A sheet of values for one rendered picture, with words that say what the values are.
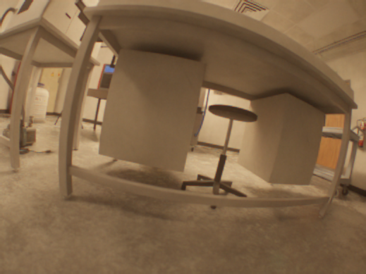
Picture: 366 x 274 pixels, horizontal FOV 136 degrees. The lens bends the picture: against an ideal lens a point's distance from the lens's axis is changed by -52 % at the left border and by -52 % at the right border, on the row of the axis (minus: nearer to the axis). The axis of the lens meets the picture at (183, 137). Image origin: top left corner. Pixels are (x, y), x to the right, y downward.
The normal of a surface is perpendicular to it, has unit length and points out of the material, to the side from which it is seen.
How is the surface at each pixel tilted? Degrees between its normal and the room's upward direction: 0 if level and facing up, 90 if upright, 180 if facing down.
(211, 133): 90
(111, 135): 90
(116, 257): 0
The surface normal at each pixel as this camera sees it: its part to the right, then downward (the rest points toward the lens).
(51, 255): 0.20, -0.98
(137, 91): 0.08, 0.10
